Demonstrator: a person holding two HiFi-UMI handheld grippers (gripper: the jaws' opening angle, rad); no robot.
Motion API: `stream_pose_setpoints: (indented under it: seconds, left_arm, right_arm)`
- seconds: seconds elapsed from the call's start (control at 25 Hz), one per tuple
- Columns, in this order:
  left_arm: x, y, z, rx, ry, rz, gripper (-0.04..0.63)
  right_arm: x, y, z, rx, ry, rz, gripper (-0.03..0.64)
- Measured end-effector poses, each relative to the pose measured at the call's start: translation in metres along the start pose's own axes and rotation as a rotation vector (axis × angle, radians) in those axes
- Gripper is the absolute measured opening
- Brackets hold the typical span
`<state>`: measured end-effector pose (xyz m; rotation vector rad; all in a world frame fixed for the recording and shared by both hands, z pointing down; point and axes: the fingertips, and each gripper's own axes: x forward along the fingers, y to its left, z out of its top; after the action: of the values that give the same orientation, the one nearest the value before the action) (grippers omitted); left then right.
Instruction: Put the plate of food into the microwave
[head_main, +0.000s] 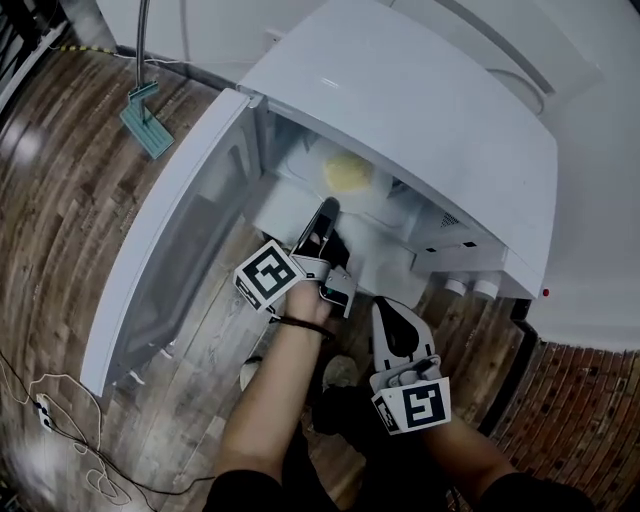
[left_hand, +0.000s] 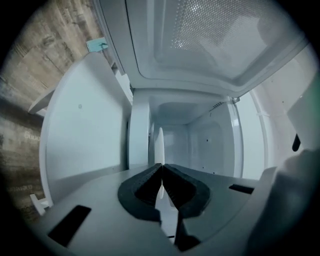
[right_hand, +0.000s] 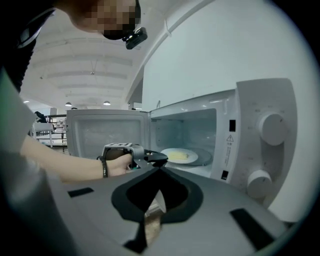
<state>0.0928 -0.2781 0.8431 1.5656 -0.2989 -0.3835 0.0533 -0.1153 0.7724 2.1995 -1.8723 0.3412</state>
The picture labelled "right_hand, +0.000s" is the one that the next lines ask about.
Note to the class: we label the small white microwave knob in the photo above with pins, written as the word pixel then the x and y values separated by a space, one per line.
pixel 260 183

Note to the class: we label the person's head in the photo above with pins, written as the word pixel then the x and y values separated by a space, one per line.
pixel 107 17

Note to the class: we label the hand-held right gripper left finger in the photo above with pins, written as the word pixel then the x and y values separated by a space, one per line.
pixel 95 220

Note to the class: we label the person's left forearm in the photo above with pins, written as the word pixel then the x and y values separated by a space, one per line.
pixel 65 162

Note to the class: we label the black head-worn camera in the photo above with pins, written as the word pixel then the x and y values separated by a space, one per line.
pixel 136 37

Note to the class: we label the black wristband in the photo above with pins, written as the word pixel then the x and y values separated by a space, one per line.
pixel 105 167

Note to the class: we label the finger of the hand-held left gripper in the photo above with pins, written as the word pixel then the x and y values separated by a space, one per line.
pixel 158 163
pixel 157 155

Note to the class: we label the white plate of food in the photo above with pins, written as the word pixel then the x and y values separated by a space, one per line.
pixel 178 156

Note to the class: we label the white background table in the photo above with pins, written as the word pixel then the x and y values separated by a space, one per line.
pixel 43 127

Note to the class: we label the glass microwave turntable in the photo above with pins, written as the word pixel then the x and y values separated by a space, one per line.
pixel 203 156

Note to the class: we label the large white microwave knob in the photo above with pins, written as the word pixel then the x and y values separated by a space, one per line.
pixel 273 128

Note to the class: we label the person's left hand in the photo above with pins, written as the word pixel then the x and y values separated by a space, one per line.
pixel 118 166

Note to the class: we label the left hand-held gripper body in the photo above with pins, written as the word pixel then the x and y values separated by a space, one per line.
pixel 137 152

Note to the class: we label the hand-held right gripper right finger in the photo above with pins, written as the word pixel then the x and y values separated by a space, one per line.
pixel 225 225

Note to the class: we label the white microwave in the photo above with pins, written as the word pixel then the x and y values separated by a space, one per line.
pixel 250 140

